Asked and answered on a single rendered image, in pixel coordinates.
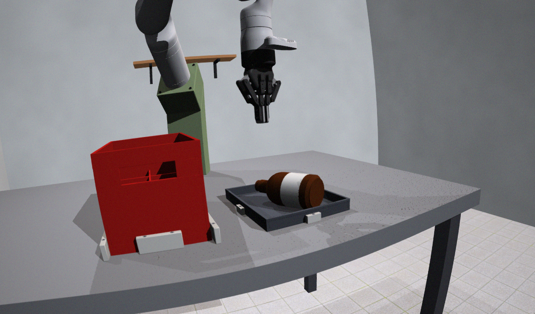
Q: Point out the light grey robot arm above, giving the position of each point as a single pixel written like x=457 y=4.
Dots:
x=153 y=18

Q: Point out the red crate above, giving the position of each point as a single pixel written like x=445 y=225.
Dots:
x=151 y=185

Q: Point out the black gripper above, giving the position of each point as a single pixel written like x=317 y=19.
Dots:
x=259 y=80

